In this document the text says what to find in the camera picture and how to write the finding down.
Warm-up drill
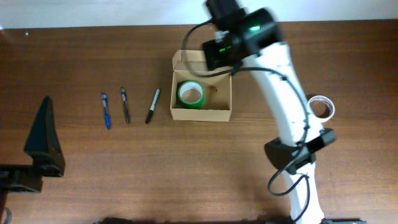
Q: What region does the green tape roll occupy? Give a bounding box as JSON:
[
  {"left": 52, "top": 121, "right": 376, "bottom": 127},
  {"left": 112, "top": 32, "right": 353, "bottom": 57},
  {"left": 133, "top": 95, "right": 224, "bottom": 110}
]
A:
[{"left": 177, "top": 80, "right": 205, "bottom": 109}]

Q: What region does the white tape roll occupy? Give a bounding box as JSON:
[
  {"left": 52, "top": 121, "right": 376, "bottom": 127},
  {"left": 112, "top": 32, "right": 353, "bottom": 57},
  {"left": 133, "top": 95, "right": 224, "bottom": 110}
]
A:
[{"left": 308, "top": 95, "right": 336, "bottom": 123}]

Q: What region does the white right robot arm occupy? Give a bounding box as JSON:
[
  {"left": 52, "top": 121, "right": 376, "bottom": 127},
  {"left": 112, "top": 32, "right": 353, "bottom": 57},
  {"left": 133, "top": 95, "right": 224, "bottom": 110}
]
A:
[{"left": 202, "top": 1, "right": 336, "bottom": 223}]

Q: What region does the open cardboard box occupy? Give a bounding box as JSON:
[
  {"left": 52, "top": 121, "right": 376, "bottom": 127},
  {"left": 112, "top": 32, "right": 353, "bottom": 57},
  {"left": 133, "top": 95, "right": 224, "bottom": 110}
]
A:
[{"left": 170, "top": 50, "right": 232, "bottom": 122}]

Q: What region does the blue pen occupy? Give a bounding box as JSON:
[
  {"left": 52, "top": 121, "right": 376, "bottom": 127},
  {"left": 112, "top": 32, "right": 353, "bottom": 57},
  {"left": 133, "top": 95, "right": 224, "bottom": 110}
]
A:
[{"left": 101, "top": 93, "right": 111, "bottom": 130}]

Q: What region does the black pen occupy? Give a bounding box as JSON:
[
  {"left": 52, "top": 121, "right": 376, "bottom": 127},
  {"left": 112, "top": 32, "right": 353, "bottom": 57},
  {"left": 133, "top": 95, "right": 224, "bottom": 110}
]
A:
[{"left": 121, "top": 87, "right": 130, "bottom": 124}]

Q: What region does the black marker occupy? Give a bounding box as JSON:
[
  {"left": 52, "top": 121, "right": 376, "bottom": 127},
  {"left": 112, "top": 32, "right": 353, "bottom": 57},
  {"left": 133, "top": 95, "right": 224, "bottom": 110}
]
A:
[{"left": 145, "top": 88, "right": 161, "bottom": 124}]

